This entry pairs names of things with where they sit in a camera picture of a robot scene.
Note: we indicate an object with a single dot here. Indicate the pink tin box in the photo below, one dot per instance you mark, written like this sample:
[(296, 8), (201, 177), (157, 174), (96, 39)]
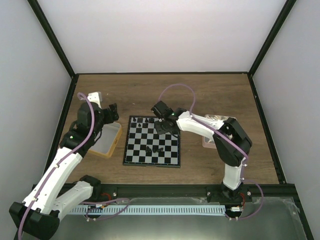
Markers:
[(209, 143)]

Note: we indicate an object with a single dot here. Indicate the black frame post left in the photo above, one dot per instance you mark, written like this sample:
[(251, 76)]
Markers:
[(41, 17)]

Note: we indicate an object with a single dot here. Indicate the light blue cable duct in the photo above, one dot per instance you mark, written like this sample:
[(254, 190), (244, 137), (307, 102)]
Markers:
[(146, 210)]

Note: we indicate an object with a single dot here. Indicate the black and silver chessboard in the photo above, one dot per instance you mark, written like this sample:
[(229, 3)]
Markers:
[(145, 147)]

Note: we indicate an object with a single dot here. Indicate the pile of black chess pieces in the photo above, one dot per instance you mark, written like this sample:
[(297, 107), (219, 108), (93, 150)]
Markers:
[(153, 149)]

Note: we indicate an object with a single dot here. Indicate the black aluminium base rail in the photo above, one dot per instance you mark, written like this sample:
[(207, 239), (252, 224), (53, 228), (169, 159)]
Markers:
[(213, 192)]

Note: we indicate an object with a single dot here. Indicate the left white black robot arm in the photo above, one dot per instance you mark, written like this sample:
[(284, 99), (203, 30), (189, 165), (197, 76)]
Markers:
[(41, 212)]

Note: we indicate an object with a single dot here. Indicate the yellow tin box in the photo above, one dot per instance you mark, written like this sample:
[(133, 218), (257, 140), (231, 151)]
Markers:
[(106, 145)]

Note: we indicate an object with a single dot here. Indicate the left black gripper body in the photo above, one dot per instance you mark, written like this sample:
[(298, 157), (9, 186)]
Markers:
[(111, 118)]

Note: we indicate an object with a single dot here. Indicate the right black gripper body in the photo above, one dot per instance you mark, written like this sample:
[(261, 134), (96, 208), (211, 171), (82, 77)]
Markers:
[(163, 129)]

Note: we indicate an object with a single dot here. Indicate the black frame post right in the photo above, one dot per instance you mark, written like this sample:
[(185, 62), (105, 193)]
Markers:
[(276, 27)]

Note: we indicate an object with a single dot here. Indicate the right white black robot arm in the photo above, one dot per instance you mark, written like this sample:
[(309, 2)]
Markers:
[(231, 141)]

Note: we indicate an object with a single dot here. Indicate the black frame post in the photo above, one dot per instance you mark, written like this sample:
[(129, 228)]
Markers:
[(276, 27), (41, 17)]

